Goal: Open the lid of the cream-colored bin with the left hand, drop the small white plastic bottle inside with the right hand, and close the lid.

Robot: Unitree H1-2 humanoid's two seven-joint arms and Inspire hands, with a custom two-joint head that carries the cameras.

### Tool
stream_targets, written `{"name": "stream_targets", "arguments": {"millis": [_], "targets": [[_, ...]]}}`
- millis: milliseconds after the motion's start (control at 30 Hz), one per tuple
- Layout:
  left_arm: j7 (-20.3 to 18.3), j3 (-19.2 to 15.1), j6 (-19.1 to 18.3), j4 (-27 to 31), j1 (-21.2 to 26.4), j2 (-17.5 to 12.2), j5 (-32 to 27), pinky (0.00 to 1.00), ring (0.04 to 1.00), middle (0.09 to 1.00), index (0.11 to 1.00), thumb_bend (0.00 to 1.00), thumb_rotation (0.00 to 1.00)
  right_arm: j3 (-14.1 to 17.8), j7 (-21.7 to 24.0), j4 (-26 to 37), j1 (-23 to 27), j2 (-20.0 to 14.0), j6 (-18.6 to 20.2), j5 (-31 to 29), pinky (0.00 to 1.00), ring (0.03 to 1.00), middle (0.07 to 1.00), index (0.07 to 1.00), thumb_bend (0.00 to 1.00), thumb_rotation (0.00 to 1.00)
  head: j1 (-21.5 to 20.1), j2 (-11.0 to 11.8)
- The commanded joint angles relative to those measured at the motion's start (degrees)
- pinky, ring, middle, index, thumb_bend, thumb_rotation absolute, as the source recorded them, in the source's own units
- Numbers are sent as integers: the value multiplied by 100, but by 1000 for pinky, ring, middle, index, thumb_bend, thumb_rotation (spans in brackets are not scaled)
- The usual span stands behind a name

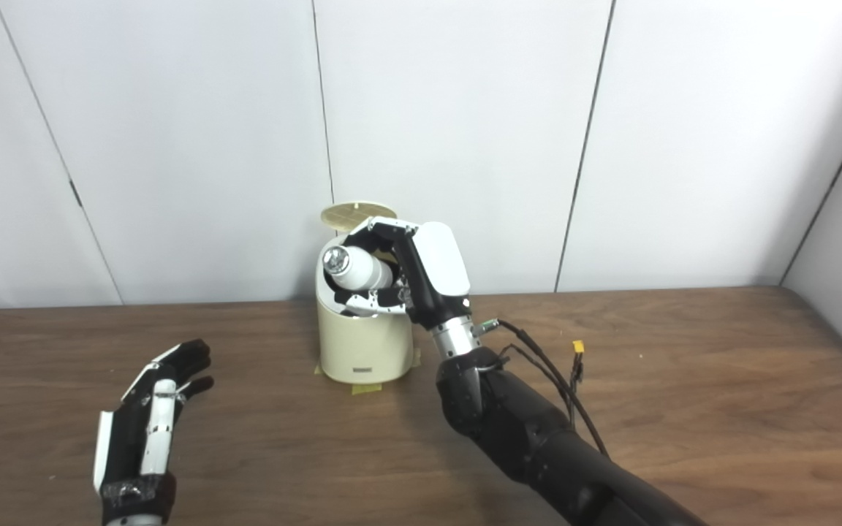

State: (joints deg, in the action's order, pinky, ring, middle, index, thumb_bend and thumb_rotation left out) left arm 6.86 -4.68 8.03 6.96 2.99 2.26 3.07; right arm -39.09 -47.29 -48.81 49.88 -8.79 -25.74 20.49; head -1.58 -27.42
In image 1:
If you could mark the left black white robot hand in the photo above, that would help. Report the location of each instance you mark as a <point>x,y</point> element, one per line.
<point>125,446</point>

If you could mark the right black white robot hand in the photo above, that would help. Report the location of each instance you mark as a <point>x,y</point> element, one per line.
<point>439,270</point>

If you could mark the small white plastic bottle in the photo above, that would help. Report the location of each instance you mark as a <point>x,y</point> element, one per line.
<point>362,269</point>

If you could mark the cream round bin lid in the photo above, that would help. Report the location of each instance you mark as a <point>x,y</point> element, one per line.
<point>355,212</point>

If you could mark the cream-colored round bin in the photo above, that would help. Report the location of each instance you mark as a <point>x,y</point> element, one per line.
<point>362,347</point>

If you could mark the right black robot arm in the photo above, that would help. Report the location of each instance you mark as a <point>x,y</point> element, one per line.
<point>531,438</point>

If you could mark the wide yellow tape piece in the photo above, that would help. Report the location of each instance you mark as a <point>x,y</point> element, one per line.
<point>367,389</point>

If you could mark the black wall panel hinge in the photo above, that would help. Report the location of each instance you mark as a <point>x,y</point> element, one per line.
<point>75,193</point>

